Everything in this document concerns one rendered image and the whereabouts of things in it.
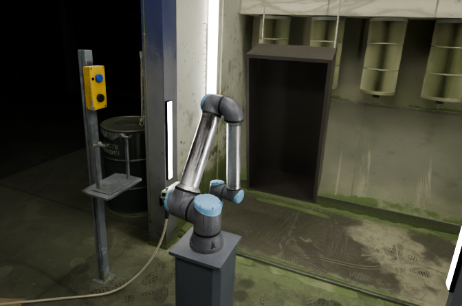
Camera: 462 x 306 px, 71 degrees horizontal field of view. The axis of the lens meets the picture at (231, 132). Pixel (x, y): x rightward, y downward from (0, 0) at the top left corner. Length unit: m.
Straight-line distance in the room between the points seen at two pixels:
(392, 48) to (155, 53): 2.19
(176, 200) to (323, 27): 2.34
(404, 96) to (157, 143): 2.62
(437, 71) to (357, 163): 1.14
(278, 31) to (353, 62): 0.89
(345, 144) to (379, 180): 0.50
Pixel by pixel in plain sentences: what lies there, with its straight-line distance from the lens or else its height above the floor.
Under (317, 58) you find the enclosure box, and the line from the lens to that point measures 2.31.
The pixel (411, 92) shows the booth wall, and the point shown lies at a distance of 3.93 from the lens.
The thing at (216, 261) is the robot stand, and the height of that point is 0.64.
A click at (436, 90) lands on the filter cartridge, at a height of 1.35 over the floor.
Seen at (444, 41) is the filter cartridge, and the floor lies 1.78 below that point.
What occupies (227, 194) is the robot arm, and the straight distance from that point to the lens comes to 2.06.
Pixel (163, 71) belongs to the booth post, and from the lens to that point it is 2.41.
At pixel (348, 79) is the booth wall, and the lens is 3.89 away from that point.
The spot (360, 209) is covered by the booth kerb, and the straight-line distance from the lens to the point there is 3.67.
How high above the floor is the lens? 1.77
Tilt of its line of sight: 17 degrees down
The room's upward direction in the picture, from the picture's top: 3 degrees clockwise
